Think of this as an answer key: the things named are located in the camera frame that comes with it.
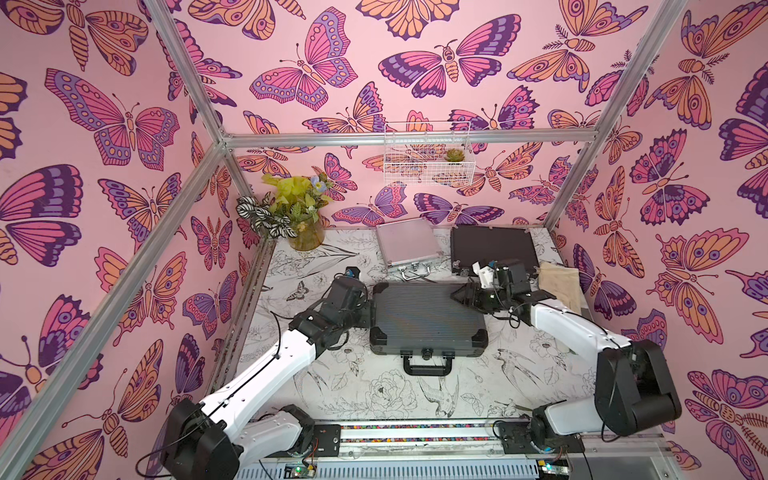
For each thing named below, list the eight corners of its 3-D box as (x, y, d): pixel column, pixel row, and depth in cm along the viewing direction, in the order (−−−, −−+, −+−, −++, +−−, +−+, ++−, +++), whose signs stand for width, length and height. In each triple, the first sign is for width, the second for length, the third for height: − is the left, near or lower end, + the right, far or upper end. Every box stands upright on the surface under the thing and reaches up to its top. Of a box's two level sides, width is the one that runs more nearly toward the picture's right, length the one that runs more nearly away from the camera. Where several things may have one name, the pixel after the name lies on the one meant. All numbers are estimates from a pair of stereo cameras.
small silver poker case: (391, 284, 106) (390, 275, 102) (377, 235, 122) (376, 225, 117) (446, 273, 109) (448, 263, 105) (426, 226, 124) (427, 216, 120)
